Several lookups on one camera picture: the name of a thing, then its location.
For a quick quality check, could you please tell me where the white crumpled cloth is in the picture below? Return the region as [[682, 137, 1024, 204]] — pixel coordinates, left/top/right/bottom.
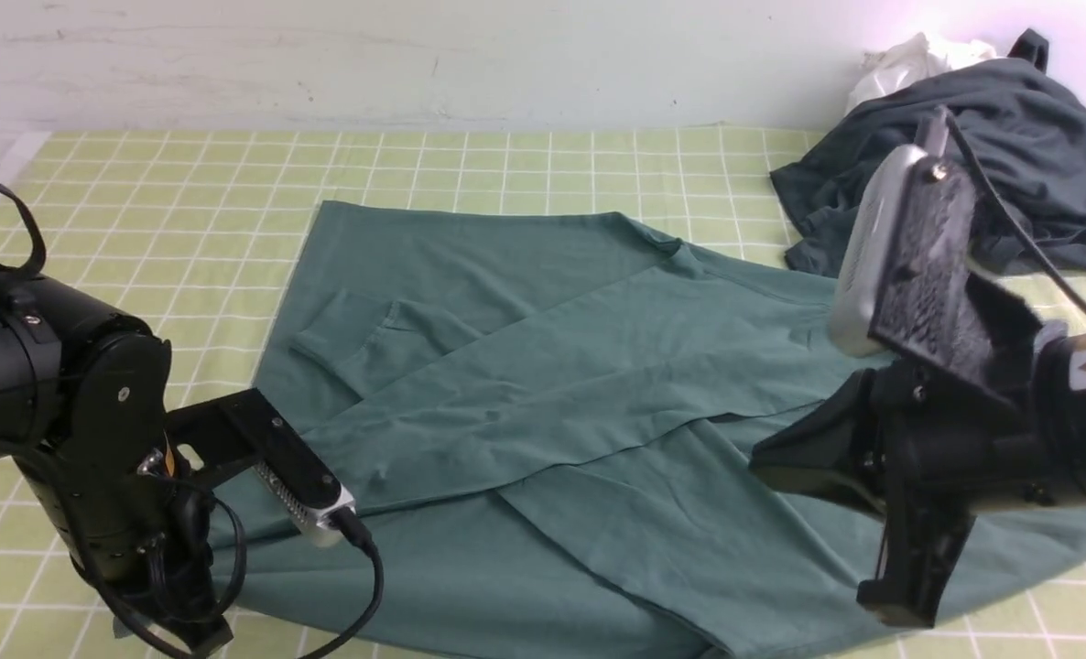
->
[[844, 31, 1000, 115]]

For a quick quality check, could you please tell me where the green checkered tablecloth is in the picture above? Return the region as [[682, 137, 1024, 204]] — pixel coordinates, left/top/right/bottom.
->
[[0, 125, 1086, 658]]

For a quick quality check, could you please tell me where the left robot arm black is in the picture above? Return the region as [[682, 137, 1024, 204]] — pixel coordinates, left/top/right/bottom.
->
[[0, 265, 232, 658]]

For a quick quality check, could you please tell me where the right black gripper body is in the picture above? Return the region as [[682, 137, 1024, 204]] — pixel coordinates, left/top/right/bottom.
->
[[860, 359, 1057, 514]]

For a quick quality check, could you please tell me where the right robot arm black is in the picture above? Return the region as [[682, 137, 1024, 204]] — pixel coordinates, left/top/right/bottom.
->
[[749, 329, 1086, 629]]

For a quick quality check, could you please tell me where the left black camera cable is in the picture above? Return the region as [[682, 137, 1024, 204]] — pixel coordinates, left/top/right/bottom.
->
[[0, 169, 386, 659]]

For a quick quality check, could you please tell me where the right black camera cable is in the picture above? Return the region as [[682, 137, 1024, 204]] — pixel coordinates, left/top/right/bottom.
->
[[940, 107, 1086, 330]]

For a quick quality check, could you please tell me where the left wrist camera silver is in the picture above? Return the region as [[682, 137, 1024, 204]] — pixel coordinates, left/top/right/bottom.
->
[[166, 388, 357, 548]]

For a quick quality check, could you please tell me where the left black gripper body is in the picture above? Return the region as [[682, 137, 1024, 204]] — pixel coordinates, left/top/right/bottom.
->
[[45, 443, 233, 656]]

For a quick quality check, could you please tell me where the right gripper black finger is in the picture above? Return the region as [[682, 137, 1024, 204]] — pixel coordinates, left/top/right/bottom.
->
[[749, 371, 884, 522]]

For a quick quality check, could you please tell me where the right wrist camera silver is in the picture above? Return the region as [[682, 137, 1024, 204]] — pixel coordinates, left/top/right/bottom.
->
[[828, 105, 1048, 404]]

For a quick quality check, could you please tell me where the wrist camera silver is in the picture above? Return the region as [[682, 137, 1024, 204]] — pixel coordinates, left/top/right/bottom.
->
[[828, 105, 1048, 404], [166, 388, 357, 548]]

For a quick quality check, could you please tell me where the black camera cable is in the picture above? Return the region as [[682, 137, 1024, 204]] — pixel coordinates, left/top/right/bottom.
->
[[940, 107, 1086, 330], [0, 169, 386, 659]]

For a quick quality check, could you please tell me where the green long-sleeved shirt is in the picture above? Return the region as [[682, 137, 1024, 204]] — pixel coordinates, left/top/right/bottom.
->
[[113, 200, 1086, 659]]

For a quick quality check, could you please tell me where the dark grey crumpled garment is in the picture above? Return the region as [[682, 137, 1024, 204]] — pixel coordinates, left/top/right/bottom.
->
[[770, 29, 1086, 278]]

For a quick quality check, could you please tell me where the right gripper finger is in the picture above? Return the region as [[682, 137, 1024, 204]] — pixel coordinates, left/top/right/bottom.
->
[[856, 498, 975, 629]]

